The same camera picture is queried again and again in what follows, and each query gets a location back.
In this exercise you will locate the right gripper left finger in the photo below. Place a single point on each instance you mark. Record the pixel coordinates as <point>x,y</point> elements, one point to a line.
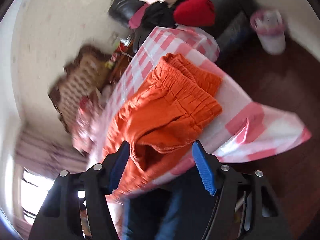
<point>59,216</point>

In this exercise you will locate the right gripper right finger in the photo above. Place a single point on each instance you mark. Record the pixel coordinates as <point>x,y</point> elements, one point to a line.
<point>262,217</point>

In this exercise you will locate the orange pants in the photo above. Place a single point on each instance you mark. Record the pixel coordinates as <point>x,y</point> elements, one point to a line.
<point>162,119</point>

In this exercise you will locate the pink curtain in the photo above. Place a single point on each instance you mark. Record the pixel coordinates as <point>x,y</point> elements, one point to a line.
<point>47,158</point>

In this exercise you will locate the pink checkered tablecloth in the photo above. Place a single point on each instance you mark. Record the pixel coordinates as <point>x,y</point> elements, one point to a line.
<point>244,131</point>

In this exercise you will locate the pink floral pillows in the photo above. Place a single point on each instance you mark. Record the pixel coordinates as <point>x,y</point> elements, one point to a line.
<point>86,125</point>

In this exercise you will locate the tufted brown headboard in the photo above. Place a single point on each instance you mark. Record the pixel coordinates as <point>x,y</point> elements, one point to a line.
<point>82,75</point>

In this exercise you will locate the wooden nightstand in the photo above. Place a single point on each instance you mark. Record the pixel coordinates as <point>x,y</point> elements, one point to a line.
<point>119,60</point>

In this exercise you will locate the white bin with pink liner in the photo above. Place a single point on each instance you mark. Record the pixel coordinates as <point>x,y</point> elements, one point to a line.
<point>270,27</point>

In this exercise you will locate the magenta garment on armchair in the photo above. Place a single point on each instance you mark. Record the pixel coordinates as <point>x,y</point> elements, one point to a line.
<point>136,19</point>

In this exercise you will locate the red folded garment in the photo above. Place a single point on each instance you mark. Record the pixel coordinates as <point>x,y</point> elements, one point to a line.
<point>195,13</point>

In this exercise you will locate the black garment on armchair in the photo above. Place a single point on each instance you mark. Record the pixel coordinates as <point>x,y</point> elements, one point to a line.
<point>158,15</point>

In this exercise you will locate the black leather armchair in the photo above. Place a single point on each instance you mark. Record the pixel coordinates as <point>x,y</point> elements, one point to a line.
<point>230,29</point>

